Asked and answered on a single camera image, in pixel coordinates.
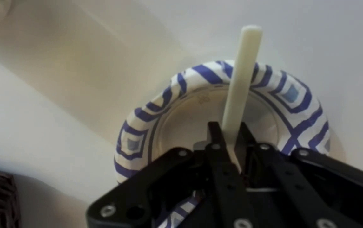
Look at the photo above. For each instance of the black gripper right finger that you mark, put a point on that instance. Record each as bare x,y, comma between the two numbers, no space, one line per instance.
316,194

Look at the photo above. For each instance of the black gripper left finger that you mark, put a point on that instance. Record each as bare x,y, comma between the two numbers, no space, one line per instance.
169,190

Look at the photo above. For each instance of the cream plastic spoon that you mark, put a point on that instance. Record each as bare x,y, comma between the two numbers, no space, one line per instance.
242,76

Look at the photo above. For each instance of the blue patterned paper bowl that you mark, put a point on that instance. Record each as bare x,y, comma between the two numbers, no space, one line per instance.
181,122

